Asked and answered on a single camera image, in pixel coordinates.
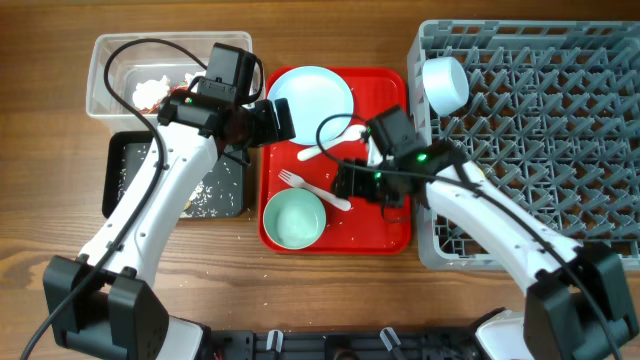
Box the white plastic spoon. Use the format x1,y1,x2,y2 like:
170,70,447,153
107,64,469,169
297,124,366,162

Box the grey dishwasher rack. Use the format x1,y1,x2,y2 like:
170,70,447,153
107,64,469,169
406,20,639,271

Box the red serving tray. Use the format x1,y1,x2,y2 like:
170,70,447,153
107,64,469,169
258,67,412,255

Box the food leftovers with rice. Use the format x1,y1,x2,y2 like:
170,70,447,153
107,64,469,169
180,181,220,218

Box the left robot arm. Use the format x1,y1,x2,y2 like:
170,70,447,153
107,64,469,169
43,90,295,359

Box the light blue bowl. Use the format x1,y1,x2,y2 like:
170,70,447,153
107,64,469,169
422,57,469,116

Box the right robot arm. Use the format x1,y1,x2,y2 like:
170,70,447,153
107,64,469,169
332,142,639,359

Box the black waste tray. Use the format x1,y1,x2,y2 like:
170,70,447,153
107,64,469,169
102,131,245,218

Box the white plastic fork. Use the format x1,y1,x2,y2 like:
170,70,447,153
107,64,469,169
278,170,352,212

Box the light blue plate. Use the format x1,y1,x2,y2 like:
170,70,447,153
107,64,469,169
267,66,355,146

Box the clear plastic bin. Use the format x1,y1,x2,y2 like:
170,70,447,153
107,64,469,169
86,31,253,133

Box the mint green bowl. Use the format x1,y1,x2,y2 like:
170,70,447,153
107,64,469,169
262,188,327,250

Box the small white napkin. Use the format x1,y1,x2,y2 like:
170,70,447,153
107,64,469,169
132,75,170,110

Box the red snack wrapper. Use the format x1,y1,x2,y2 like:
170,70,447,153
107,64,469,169
146,86,188,114

